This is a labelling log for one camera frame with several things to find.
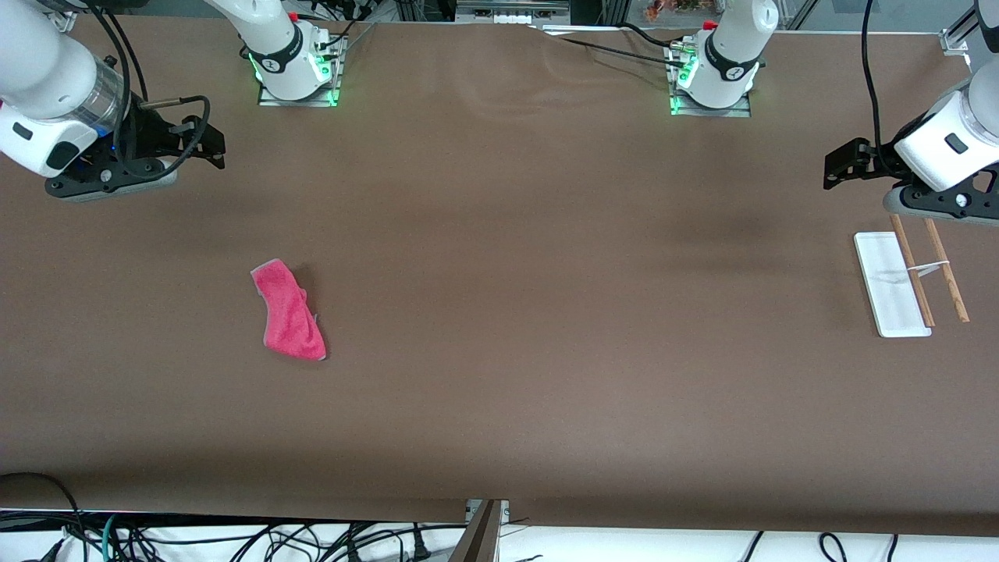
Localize pink towel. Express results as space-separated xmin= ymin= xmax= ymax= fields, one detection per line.
xmin=250 ymin=259 xmax=329 ymax=362

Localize white rack with wooden rails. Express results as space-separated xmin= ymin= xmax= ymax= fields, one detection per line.
xmin=853 ymin=215 xmax=971 ymax=339

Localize orange clutter objects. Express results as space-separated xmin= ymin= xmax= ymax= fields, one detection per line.
xmin=645 ymin=0 xmax=707 ymax=22

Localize white socket strip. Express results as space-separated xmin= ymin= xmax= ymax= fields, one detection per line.
xmin=457 ymin=0 xmax=572 ymax=26

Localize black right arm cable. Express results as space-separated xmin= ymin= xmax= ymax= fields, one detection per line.
xmin=78 ymin=0 xmax=213 ymax=180

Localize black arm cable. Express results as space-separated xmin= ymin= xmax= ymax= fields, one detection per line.
xmin=861 ymin=0 xmax=888 ymax=174
xmin=78 ymin=0 xmax=213 ymax=180

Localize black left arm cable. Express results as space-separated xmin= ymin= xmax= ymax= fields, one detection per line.
xmin=861 ymin=0 xmax=888 ymax=174

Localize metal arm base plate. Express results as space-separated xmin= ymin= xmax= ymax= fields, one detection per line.
xmin=258 ymin=35 xmax=346 ymax=108
xmin=667 ymin=43 xmax=752 ymax=118

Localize aluminium frame corner bracket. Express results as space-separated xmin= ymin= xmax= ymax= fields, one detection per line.
xmin=940 ymin=8 xmax=986 ymax=55

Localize short black table cable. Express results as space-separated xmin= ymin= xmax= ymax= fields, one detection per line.
xmin=620 ymin=22 xmax=695 ymax=52

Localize long black table cable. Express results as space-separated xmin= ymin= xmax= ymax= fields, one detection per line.
xmin=531 ymin=26 xmax=688 ymax=69

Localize thick black looping cable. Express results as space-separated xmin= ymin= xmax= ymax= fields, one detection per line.
xmin=0 ymin=471 xmax=85 ymax=547

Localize black cable tangle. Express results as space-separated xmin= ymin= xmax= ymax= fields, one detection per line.
xmin=117 ymin=521 xmax=469 ymax=562

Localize brown table leg post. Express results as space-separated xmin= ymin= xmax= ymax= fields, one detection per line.
xmin=449 ymin=500 xmax=502 ymax=562

